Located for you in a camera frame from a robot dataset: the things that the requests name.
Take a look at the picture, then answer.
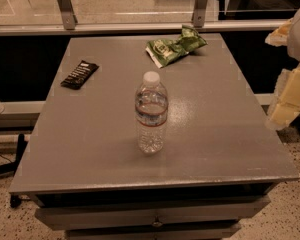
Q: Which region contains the left metal railing post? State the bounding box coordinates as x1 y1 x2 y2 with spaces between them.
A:
57 0 77 30

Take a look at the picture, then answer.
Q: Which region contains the right metal railing post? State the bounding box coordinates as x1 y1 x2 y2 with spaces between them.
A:
192 0 208 28

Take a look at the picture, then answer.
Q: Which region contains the metal railing post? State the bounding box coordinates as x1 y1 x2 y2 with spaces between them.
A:
57 0 77 30
192 0 208 28

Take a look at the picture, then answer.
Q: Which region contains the black rxbar chocolate bar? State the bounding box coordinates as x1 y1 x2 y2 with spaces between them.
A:
61 60 99 90

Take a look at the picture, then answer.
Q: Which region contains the green jalapeno chip bag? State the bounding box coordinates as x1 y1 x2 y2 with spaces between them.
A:
145 25 207 68

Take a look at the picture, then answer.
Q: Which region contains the grey metal drawer cabinet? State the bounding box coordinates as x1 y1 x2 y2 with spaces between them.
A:
10 34 299 240

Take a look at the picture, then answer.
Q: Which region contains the clear plastic water bottle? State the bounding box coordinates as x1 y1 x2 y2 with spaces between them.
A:
135 71 169 154

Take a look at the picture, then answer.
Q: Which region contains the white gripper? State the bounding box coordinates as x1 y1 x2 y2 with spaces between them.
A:
265 8 300 130

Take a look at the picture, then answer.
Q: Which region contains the black stand base with cable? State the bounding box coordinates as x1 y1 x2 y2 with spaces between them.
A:
0 134 28 209

